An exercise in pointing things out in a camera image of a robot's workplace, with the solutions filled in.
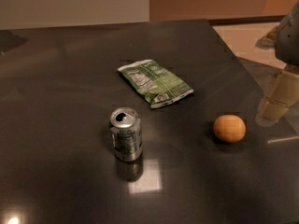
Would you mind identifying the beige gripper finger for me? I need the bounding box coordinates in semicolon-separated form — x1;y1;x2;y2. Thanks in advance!
255;64;299;127

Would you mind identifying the green chip bag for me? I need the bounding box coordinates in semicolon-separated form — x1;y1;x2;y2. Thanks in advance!
118;60;193;109

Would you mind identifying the orange fruit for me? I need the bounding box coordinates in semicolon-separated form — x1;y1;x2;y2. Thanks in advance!
213;115;246;143

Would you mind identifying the silver soda can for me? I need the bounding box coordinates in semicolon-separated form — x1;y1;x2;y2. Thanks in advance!
108;107;142;162

